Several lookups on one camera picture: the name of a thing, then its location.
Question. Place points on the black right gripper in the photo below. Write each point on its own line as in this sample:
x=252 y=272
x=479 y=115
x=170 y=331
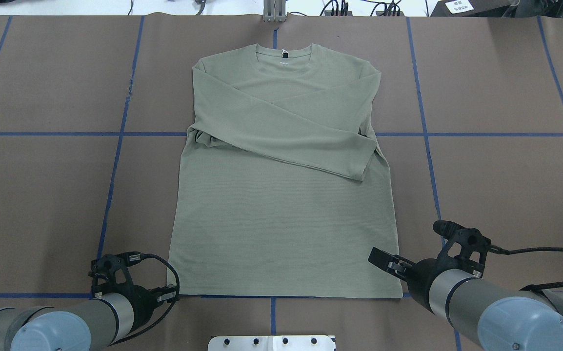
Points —
x=424 y=271

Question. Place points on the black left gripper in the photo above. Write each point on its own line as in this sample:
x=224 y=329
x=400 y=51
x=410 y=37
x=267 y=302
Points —
x=141 y=298

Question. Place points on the olive green long-sleeve shirt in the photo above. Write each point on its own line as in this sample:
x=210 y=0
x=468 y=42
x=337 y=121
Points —
x=283 y=187

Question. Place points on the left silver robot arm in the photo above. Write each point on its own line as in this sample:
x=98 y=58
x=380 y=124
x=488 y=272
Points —
x=88 y=326

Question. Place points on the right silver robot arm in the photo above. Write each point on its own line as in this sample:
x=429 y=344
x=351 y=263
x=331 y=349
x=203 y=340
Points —
x=451 y=286

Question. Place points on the black computer case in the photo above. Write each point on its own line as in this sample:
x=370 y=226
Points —
x=470 y=8

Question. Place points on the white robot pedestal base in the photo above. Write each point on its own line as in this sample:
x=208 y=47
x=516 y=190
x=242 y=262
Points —
x=273 y=343

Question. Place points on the aluminium frame post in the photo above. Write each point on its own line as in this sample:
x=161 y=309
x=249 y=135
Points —
x=274 y=11

